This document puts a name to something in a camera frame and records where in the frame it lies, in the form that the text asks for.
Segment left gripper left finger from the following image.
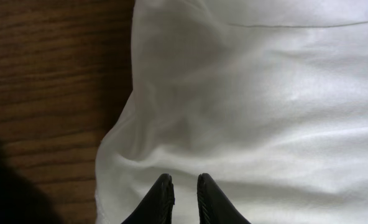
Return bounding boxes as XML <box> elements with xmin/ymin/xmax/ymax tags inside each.
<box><xmin>122</xmin><ymin>174</ymin><xmax>175</xmax><ymax>224</ymax></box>

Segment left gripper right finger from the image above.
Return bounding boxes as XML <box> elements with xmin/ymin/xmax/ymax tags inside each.
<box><xmin>197</xmin><ymin>173</ymin><xmax>251</xmax><ymax>224</ymax></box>

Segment white printed t-shirt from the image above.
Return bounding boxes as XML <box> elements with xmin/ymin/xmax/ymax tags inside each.
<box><xmin>95</xmin><ymin>0</ymin><xmax>368</xmax><ymax>223</ymax></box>

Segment black shorts with red waistband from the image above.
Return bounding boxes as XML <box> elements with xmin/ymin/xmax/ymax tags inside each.
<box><xmin>0</xmin><ymin>142</ymin><xmax>62</xmax><ymax>224</ymax></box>

